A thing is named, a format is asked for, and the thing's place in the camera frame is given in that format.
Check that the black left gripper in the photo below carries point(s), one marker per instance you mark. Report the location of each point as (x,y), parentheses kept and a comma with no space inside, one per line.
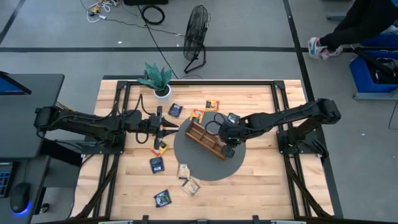
(154,126)

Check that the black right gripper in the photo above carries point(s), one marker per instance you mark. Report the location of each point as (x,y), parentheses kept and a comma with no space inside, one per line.
(233,132)

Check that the dark blue tea packet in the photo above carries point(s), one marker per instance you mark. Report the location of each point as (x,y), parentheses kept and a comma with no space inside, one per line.
(157,165)
(233,117)
(175,110)
(162,198)

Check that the orange tea packet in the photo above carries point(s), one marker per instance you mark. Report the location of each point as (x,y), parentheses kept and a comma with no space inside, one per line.
(163,147)
(196,115)
(212,105)

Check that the beige tea packet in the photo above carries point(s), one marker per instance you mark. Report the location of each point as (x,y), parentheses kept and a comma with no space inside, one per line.
(190,187)
(183,171)

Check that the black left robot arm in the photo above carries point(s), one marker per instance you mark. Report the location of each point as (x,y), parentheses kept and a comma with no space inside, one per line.
(87,123)

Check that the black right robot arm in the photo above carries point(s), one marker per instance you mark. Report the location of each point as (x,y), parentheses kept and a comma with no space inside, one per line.
(295,113)

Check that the wooden tea organizer box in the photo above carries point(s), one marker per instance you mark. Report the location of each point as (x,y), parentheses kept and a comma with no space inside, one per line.
(199,135)

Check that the white plant pot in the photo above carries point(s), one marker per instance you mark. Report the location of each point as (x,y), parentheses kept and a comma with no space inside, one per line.
(163,96)

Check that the round grey woven placemat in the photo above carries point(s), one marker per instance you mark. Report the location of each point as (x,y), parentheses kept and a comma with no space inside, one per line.
(202,168)

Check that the green artificial plant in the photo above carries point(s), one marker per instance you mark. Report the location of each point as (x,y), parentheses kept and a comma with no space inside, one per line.
(155,77)

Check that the black table clamp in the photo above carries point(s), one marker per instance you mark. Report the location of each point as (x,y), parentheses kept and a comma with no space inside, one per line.
(256,219)
(145,219)

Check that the black floor fan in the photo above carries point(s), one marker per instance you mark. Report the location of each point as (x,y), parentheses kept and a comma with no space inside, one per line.
(196,31)

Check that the person's shoe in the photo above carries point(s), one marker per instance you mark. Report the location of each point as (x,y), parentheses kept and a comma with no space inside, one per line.
(314,46)
(334,51)

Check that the black floor box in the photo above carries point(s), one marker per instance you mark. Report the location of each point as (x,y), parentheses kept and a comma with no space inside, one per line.
(146,2)

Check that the blue storage bin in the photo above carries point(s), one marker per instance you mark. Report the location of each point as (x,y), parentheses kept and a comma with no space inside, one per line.
(360,77)
(382,40)

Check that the black desk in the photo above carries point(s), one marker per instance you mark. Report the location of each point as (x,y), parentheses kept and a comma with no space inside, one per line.
(31,118)

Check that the black caster wheel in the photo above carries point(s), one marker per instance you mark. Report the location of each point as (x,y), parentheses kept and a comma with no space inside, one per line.
(45,208)

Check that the black metal bar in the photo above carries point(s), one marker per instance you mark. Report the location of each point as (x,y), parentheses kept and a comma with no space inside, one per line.
(370,60)

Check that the grey table foot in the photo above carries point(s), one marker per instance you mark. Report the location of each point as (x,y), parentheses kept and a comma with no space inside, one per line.
(335,16)

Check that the black computer mouse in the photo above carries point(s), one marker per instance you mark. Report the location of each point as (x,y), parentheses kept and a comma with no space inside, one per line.
(19,197)

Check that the blue-lit computer monitor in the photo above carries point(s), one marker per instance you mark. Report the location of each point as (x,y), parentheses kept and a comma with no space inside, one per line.
(9,87)

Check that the person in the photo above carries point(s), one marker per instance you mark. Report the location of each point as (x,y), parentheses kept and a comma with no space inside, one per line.
(357,21)

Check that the black keyboard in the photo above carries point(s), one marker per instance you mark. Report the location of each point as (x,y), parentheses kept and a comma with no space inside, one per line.
(4,182)

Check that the silver metal bracket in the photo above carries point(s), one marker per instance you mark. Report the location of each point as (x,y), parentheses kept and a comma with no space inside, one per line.
(116,222)
(287,222)

